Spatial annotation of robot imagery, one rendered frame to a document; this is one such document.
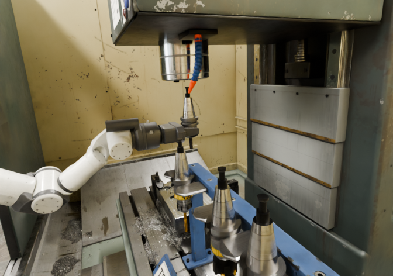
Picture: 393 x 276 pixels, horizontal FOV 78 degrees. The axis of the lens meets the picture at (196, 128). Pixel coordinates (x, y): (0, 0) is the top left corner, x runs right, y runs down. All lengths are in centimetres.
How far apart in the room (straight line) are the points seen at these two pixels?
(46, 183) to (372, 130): 98
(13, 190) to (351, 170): 102
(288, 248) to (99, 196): 142
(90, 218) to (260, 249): 135
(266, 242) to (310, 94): 69
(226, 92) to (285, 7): 150
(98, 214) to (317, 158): 123
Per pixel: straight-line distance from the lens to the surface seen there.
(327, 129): 93
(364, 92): 90
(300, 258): 41
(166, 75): 77
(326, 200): 103
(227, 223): 45
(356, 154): 94
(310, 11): 66
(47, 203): 83
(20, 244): 130
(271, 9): 58
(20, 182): 84
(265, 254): 37
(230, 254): 42
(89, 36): 179
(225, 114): 206
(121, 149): 73
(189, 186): 61
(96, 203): 168
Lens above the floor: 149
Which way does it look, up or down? 13 degrees down
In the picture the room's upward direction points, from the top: 3 degrees counter-clockwise
